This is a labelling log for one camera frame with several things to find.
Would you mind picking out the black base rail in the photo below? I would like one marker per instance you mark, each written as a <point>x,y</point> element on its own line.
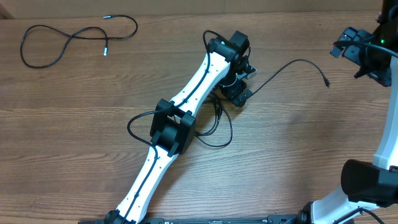
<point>270,219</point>

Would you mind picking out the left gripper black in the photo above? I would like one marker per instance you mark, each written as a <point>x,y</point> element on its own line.
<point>232,93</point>

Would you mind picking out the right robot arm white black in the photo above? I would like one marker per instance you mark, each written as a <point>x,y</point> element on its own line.
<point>366,186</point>

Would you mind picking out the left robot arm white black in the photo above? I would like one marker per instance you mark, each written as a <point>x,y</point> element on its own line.
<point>225,66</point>

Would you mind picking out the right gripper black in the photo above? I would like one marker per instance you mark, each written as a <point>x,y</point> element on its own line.
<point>381,74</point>

